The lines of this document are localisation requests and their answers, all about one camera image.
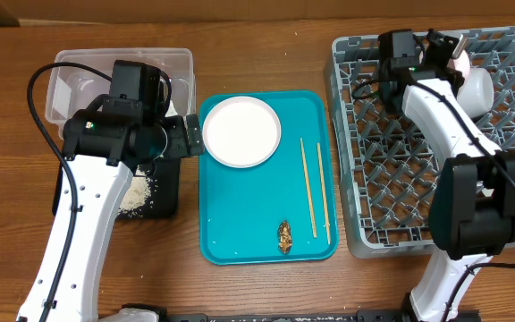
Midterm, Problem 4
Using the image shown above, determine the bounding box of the left wooden chopstick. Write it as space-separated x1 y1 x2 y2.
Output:
300 138 317 239

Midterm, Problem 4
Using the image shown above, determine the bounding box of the brown food scrap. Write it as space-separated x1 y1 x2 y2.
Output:
277 220 292 254

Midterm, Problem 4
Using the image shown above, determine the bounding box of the right wooden chopstick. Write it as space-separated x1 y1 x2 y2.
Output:
317 142 331 245

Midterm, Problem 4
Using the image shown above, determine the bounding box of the teal plastic serving tray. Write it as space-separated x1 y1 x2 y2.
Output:
198 90 339 265

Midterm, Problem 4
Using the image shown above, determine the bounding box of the grey-green ceramic bowl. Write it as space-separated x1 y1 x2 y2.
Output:
457 68 494 118

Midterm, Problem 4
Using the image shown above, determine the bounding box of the wooden chopstick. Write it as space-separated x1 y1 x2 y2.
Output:
317 142 331 245
300 138 317 239

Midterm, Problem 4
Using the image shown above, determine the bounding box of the black plastic tray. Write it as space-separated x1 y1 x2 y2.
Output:
51 156 182 220

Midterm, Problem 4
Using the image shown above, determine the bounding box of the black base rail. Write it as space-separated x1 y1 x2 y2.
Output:
118 294 482 322

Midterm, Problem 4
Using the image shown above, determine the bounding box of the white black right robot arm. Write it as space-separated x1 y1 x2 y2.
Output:
378 30 515 321

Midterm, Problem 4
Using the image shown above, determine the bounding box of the grey plastic dish rack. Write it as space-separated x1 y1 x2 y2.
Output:
325 26 515 258

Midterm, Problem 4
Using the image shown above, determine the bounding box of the pile of spilled rice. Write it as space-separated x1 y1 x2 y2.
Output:
119 168 153 218

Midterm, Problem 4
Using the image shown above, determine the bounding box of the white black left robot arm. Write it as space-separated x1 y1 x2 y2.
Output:
17 110 204 321

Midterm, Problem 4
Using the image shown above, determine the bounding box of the clear plastic waste bin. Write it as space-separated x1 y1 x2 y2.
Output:
44 47 197 141

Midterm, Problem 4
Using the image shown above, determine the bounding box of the pink bowl with rice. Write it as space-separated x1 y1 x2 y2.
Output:
448 50 471 80

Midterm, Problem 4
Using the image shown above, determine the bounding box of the large white round plate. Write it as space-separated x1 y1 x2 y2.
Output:
202 96 282 168

